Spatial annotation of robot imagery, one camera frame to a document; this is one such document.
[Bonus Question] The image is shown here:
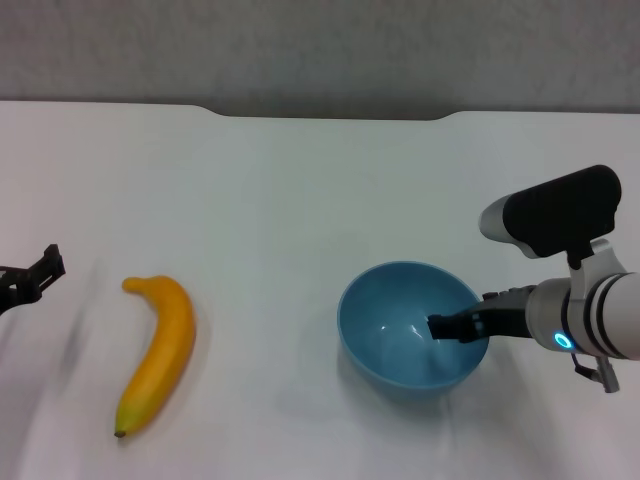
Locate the right arm cable connector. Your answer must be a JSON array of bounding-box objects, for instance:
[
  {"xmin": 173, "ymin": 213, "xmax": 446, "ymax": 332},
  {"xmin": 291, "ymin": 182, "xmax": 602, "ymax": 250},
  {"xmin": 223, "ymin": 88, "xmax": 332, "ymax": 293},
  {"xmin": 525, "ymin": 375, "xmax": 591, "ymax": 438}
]
[{"xmin": 571, "ymin": 352, "xmax": 621, "ymax": 395}]

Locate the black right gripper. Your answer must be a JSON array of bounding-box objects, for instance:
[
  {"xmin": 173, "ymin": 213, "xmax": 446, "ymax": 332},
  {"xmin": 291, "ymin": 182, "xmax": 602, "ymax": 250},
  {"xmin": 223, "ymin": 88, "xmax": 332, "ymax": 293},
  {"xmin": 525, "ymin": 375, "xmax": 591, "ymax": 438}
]
[{"xmin": 427, "ymin": 283, "xmax": 539, "ymax": 345}]

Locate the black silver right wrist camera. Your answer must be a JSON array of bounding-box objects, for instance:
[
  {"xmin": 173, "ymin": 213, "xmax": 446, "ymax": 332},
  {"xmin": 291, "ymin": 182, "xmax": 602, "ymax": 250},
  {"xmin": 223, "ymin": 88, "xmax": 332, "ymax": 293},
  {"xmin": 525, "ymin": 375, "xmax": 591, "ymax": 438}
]
[{"xmin": 478, "ymin": 164, "xmax": 624, "ymax": 260}]

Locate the yellow banana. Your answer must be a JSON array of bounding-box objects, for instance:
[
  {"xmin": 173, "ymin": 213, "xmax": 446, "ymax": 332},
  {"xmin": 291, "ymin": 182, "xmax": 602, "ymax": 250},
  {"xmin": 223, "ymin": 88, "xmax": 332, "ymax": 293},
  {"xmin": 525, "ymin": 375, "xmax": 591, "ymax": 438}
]
[{"xmin": 113, "ymin": 274, "xmax": 197, "ymax": 440}]

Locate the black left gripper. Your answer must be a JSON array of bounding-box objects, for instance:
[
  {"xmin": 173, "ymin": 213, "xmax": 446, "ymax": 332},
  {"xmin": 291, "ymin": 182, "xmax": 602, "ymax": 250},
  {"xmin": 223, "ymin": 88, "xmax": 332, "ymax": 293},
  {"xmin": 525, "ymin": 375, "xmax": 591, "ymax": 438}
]
[{"xmin": 0, "ymin": 243, "xmax": 67, "ymax": 316}]

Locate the silver right camera mount bracket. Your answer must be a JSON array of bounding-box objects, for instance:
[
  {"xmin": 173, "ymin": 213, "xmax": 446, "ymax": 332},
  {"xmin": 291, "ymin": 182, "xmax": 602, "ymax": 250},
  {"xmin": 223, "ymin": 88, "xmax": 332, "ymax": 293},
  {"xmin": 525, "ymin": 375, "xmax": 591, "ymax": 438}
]
[{"xmin": 567, "ymin": 238, "xmax": 629, "ymax": 286}]

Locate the blue bowl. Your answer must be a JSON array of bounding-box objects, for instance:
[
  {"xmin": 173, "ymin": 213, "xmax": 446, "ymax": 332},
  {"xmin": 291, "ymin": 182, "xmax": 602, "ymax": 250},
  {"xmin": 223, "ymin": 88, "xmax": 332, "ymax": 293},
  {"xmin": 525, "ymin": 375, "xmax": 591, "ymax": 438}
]
[{"xmin": 336, "ymin": 259, "xmax": 490, "ymax": 391}]

